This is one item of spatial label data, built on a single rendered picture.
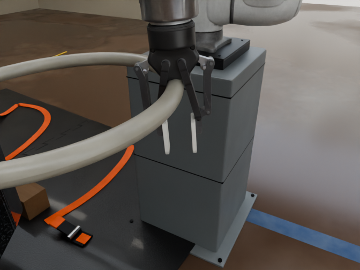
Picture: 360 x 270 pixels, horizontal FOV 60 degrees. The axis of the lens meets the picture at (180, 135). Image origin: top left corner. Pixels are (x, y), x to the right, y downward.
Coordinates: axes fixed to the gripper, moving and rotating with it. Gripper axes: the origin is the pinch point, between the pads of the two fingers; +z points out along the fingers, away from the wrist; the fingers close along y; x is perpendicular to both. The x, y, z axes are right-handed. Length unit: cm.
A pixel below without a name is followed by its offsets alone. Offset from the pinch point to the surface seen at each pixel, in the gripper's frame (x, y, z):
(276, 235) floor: -52, -38, 85
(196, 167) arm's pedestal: -45, -3, 40
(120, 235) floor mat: -50, 34, 79
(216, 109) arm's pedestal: -41.2, -10.2, 14.3
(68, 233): -48, 56, 74
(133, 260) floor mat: -37, 26, 80
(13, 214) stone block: -32, 64, 46
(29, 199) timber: -61, 76, 64
